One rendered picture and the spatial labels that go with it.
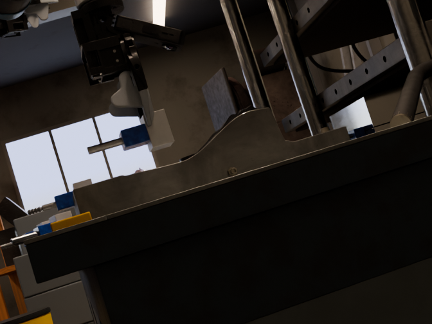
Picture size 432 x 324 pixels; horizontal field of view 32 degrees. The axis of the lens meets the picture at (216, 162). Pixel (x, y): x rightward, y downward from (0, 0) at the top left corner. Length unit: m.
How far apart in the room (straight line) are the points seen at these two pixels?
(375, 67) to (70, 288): 3.29
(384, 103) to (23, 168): 7.91
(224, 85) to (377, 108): 6.13
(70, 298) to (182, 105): 5.18
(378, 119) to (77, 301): 3.19
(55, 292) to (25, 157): 4.94
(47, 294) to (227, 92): 3.86
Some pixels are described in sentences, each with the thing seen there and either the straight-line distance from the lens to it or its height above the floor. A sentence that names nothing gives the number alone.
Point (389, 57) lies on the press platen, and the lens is 1.85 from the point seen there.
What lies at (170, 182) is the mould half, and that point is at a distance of 1.29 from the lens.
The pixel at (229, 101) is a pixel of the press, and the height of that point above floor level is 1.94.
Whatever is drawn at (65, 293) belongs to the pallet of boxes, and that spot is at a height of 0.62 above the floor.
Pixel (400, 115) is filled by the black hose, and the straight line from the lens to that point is 1.03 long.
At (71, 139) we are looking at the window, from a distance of 9.61.
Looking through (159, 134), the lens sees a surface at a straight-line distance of 1.17.
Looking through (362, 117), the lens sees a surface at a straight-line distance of 2.04.
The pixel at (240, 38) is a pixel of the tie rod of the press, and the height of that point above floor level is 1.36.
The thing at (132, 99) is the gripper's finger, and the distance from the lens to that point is 1.16.
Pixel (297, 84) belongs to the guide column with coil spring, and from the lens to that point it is 2.32.
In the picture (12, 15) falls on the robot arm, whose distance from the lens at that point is 1.37.
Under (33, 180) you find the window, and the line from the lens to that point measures 9.62.
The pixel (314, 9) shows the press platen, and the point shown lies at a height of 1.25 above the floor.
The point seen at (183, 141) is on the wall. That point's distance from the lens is 9.58.
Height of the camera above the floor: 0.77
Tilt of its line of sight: 4 degrees up
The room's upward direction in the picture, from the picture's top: 18 degrees counter-clockwise
